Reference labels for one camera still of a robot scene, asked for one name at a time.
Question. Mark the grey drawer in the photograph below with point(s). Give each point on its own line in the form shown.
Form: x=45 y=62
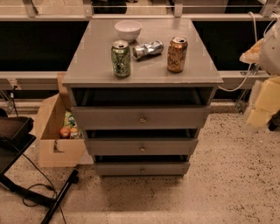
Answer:
x=140 y=118
x=141 y=169
x=141 y=146

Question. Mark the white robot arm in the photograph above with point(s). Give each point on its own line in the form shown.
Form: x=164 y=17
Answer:
x=265 y=96

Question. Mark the grey top drawer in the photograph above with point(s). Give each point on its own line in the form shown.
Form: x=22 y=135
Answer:
x=140 y=118

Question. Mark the grey drawer cabinet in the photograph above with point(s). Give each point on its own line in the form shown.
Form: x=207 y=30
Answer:
x=91 y=83

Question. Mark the grey bottom drawer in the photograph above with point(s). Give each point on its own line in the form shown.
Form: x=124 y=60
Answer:
x=141 y=169

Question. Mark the crushed silver can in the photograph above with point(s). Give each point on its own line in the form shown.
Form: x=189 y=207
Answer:
x=147 y=49

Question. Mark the green soda can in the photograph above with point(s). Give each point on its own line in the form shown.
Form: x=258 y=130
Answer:
x=120 y=57

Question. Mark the green snack bag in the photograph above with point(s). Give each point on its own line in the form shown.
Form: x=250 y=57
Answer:
x=69 y=120

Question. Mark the orange soda can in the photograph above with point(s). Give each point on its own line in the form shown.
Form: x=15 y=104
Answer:
x=176 y=55

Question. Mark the red apple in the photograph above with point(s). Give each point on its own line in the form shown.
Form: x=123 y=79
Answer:
x=64 y=132

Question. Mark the white ceramic bowl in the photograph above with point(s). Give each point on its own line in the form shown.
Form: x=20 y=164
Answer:
x=128 y=30

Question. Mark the cardboard box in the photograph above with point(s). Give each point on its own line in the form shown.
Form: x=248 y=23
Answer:
x=53 y=149

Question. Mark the black stand with tray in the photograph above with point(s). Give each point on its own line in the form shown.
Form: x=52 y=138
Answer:
x=15 y=139

